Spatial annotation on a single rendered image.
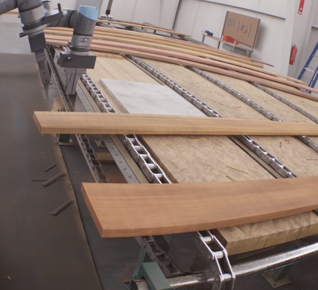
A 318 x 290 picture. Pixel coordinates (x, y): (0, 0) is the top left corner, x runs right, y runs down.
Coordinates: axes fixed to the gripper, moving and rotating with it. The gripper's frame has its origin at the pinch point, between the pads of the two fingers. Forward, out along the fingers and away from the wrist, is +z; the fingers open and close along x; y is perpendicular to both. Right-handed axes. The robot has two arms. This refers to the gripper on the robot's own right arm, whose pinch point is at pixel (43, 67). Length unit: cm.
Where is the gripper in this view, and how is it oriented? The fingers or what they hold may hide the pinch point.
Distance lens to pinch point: 106.6
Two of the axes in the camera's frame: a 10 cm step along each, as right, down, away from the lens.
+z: 1.1, 7.9, 6.0
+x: 3.6, 5.3, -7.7
